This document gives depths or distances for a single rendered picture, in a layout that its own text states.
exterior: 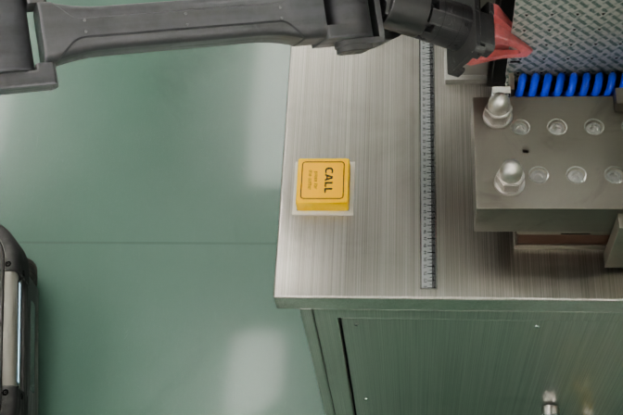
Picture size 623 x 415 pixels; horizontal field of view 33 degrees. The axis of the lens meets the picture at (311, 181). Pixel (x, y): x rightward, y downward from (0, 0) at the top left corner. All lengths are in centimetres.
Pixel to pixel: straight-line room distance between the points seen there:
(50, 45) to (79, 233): 144
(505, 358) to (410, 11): 57
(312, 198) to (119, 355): 106
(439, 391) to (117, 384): 87
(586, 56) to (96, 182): 150
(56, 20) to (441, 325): 66
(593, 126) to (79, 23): 63
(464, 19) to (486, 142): 16
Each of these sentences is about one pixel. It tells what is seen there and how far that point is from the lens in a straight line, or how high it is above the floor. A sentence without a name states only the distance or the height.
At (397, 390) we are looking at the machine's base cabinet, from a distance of 170.
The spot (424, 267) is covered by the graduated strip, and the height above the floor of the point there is 90.
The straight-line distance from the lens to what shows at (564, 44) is 132.
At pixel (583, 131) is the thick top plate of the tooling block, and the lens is 132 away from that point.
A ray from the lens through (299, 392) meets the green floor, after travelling 226.
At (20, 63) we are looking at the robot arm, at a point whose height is 131.
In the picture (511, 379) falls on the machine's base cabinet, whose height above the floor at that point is 59.
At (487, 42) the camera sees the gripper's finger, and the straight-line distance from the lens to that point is 125.
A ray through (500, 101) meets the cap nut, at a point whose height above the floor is 107.
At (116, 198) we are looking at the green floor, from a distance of 253.
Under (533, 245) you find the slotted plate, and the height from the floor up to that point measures 91.
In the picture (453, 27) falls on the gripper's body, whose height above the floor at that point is 115.
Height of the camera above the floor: 213
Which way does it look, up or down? 60 degrees down
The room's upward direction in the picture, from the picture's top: 10 degrees counter-clockwise
